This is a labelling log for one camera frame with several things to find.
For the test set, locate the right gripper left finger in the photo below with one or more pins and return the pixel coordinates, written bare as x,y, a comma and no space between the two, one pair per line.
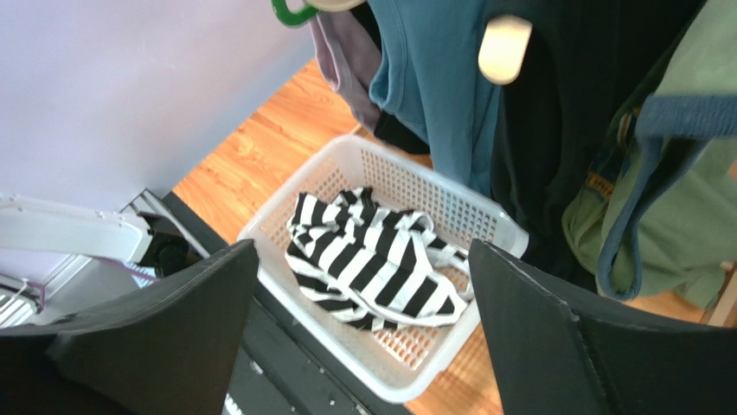
167,349

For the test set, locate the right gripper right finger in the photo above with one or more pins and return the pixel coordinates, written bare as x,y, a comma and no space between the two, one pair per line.
556,348

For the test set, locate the black white striped tank top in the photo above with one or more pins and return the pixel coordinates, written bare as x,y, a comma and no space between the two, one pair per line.
373,267

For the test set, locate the mauve tank top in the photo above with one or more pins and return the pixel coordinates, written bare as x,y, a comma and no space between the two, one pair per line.
348,60

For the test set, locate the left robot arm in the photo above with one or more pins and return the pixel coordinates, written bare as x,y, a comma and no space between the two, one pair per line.
149,246

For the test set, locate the olive green tank top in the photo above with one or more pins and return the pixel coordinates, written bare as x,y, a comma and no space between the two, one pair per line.
702,59

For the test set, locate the teal plastic hanger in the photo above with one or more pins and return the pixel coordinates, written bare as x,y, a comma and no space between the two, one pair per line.
680,214

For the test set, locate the blue tank top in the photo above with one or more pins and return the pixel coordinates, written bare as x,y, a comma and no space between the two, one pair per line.
430,81

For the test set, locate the light wooden hanger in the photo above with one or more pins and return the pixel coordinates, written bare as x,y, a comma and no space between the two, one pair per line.
503,49

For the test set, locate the green plastic hanger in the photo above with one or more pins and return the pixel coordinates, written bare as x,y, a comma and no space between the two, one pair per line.
293,18

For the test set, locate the beige wooden hanger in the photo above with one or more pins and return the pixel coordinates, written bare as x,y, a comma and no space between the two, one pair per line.
334,5

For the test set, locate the wooden clothes rack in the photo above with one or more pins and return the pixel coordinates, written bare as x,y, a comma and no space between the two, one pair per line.
719,314

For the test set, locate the white plastic basket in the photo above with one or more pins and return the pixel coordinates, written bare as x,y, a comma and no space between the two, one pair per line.
396,365

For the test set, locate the black garment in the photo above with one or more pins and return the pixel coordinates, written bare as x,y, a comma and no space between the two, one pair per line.
583,61

